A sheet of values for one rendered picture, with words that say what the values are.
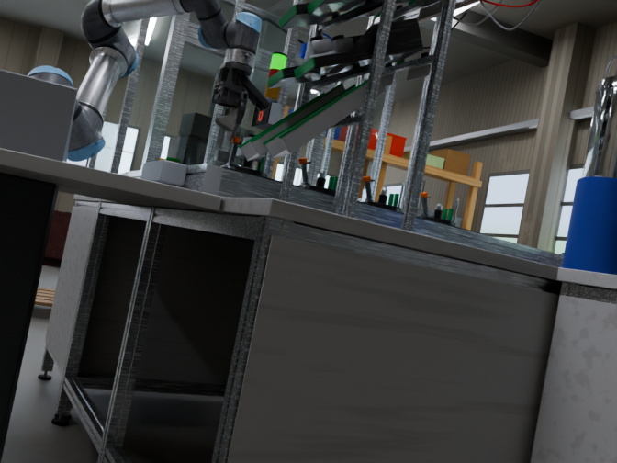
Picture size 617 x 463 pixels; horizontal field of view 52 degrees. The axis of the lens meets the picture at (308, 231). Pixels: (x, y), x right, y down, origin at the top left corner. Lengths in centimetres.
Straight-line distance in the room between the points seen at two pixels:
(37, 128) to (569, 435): 134
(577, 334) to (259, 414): 72
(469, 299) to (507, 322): 12
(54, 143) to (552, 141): 517
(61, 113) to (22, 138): 10
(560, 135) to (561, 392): 484
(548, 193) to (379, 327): 496
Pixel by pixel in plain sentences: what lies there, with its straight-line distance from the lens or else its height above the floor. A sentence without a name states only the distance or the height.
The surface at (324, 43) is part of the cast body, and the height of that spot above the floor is 125.
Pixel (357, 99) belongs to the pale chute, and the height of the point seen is 115.
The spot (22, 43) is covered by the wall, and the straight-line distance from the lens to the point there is 1059.
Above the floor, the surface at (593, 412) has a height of 58.
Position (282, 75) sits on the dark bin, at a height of 119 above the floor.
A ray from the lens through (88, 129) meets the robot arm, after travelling 182.
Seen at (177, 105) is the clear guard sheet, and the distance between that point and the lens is 320.
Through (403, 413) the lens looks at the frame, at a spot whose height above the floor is 51.
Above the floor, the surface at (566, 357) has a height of 67.
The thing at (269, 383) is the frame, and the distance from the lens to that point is 110.
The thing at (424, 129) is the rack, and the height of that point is 112.
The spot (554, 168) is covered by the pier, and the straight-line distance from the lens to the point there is 613.
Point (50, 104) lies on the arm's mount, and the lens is 157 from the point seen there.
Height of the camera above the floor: 77
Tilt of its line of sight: 2 degrees up
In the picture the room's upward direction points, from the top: 11 degrees clockwise
